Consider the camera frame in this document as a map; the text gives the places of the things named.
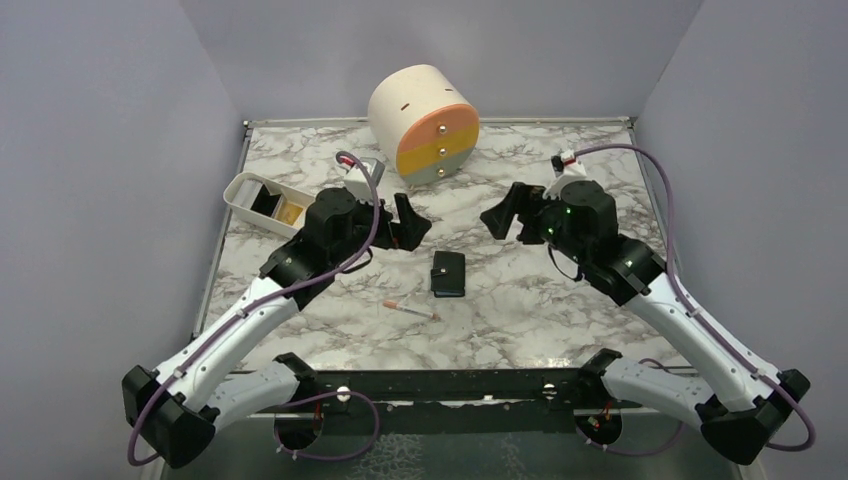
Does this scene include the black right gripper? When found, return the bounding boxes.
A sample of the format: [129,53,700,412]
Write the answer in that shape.
[482,180,591,266]

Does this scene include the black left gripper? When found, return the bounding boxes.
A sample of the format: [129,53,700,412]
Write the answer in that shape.
[330,188,431,267]

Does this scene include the black card holder wallet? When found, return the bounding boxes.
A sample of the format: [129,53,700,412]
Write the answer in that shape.
[430,251,466,298]

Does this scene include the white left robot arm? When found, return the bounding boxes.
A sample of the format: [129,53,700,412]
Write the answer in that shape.
[121,188,432,469]

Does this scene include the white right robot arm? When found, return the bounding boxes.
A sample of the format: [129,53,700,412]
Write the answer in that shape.
[480,180,811,465]

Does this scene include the stack of cards in tray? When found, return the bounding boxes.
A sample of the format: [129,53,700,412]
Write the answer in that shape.
[232,179,304,225]

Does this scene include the orange capped syringe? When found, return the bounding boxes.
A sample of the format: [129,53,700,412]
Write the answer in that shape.
[382,300,440,320]

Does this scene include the cream round drawer cabinet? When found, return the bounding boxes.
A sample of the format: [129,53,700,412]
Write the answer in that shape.
[367,64,481,186]

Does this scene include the white oblong tray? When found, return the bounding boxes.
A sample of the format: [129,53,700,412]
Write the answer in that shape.
[223,172,315,238]

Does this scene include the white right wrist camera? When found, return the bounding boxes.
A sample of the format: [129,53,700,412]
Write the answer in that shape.
[543,152,587,200]

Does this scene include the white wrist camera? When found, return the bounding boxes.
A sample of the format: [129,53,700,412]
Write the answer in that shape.
[343,157,385,204]
[543,152,587,200]

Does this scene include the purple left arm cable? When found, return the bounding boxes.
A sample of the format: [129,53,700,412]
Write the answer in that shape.
[126,150,384,468]

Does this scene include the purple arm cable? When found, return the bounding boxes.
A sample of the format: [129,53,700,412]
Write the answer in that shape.
[126,150,384,468]
[553,143,817,458]

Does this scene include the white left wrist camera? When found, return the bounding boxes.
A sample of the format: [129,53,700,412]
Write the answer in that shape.
[343,157,385,204]

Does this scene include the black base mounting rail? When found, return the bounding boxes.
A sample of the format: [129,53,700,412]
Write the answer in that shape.
[250,367,644,439]

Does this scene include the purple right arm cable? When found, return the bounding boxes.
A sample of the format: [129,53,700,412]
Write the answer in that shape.
[553,143,817,458]

